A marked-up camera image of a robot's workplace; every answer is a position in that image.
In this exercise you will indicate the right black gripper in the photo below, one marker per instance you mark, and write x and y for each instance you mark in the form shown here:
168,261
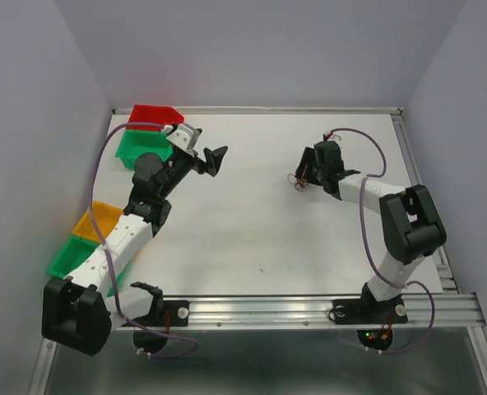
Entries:
308,156

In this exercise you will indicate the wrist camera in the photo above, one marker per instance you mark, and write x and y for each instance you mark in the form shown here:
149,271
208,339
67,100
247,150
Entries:
184,137
331,136

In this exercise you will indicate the green plastic bin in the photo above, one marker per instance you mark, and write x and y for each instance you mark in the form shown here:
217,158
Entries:
72,257
135,143

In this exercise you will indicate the far green plastic bin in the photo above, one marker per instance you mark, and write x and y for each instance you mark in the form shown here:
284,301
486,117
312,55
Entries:
135,143

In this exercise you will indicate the red plastic bin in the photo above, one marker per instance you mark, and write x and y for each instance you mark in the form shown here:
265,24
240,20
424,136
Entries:
162,115

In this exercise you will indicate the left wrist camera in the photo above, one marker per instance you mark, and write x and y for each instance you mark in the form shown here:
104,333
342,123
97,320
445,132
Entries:
184,137

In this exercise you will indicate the aluminium front rail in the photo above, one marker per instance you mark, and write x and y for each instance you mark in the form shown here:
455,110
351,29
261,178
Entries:
310,312

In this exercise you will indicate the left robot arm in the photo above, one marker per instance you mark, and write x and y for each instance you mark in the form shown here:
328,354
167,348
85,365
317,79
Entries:
82,309

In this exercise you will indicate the aluminium rail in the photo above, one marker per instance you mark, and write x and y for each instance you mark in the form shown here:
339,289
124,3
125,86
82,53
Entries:
287,110
310,312
427,211

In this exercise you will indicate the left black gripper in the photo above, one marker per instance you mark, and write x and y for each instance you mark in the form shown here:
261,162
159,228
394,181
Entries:
213,160

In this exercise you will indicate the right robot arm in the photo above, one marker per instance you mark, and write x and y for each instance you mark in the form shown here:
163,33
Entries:
412,227

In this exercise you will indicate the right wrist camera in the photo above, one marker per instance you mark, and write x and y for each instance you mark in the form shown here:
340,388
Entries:
331,136

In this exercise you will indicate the near green plastic bin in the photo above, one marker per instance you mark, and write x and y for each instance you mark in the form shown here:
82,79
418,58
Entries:
72,257

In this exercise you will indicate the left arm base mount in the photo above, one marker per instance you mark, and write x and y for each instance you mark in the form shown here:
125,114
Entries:
153,318

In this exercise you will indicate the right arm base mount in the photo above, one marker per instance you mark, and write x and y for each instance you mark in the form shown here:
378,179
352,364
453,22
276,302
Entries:
376,318

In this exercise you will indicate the aluminium back rail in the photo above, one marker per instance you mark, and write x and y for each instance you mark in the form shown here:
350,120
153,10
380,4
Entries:
287,110

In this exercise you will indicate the yellow plastic bin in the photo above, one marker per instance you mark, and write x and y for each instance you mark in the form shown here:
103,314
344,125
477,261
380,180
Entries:
106,218

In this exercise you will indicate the aluminium right side rail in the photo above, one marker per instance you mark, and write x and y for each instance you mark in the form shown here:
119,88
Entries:
427,211

